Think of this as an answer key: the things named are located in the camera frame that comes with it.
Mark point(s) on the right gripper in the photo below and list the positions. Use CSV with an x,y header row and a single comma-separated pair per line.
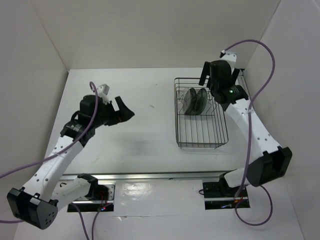
x,y
206,71

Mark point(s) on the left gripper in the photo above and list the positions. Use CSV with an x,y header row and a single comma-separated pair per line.
x,y
124,113

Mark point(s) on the frosted square glass plate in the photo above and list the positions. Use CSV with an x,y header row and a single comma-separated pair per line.
x,y
197,102

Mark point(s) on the blue patterned round plate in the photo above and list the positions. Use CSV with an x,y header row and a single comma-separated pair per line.
x,y
201,101

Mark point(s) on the clear textured glass plate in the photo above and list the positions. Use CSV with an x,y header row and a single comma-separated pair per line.
x,y
184,100

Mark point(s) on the black round plate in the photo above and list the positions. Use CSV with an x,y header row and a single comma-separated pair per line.
x,y
192,102

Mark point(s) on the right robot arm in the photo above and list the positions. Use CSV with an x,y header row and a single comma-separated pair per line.
x,y
266,159

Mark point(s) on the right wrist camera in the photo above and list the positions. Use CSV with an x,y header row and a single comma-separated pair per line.
x,y
230,57

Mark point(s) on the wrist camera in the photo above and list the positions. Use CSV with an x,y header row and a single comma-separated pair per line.
x,y
230,57
102,92

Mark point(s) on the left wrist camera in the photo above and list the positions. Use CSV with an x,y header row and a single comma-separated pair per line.
x,y
102,92

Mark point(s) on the metal wire dish rack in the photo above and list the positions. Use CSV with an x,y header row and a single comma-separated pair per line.
x,y
207,130

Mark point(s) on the front aluminium rail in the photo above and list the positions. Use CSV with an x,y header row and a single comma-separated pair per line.
x,y
112,177

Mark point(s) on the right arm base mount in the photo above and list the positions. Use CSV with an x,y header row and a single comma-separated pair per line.
x,y
217,199

